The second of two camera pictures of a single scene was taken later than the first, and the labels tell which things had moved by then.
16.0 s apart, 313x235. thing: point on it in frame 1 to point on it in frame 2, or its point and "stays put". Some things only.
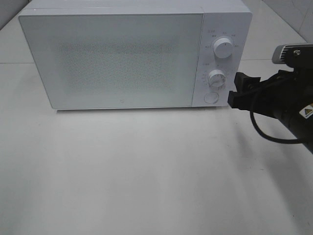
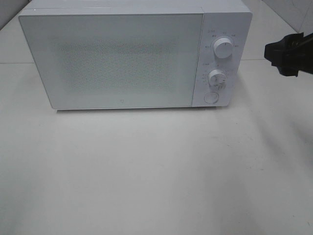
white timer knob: x=217 y=79 stays put
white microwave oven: x=138 y=54 stays put
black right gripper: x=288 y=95 to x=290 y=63
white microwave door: x=109 y=60 stays put
